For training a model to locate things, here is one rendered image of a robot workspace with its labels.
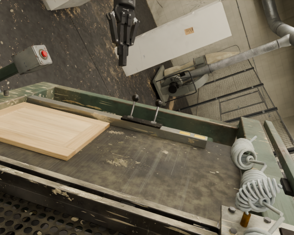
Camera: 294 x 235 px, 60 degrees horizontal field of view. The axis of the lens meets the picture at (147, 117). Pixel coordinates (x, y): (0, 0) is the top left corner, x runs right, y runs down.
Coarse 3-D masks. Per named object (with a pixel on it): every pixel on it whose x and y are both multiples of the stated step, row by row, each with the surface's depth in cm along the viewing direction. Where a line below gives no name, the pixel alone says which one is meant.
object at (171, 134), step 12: (36, 96) 139; (60, 108) 132; (72, 108) 130; (84, 108) 132; (108, 120) 127; (120, 120) 125; (144, 132) 123; (156, 132) 122; (168, 132) 120; (192, 144) 118; (204, 144) 117
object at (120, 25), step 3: (123, 12) 87; (123, 15) 87; (123, 18) 87; (123, 21) 87; (117, 24) 89; (120, 24) 87; (123, 24) 87; (117, 27) 89; (120, 27) 87; (123, 27) 88; (117, 30) 89; (120, 30) 87; (123, 30) 88; (120, 33) 87; (123, 33) 88; (120, 36) 87; (120, 39) 87; (120, 42) 87
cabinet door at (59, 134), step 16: (0, 112) 117; (16, 112) 120; (32, 112) 123; (48, 112) 125; (64, 112) 128; (0, 128) 103; (16, 128) 105; (32, 128) 107; (48, 128) 110; (64, 128) 112; (80, 128) 114; (96, 128) 116; (16, 144) 95; (32, 144) 95; (48, 144) 96; (64, 144) 98; (80, 144) 100
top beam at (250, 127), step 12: (240, 120) 135; (252, 120) 134; (240, 132) 125; (252, 132) 117; (264, 132) 120; (252, 144) 104; (264, 144) 106; (264, 156) 95; (252, 168) 85; (276, 168) 87; (276, 180) 79; (276, 204) 68; (288, 204) 68; (264, 216) 62; (276, 216) 63; (288, 216) 64
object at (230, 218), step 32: (0, 160) 73; (32, 192) 68; (64, 192) 65; (96, 192) 67; (256, 192) 51; (288, 192) 48; (128, 224) 62; (160, 224) 60; (192, 224) 62; (224, 224) 56; (256, 224) 58; (288, 224) 60
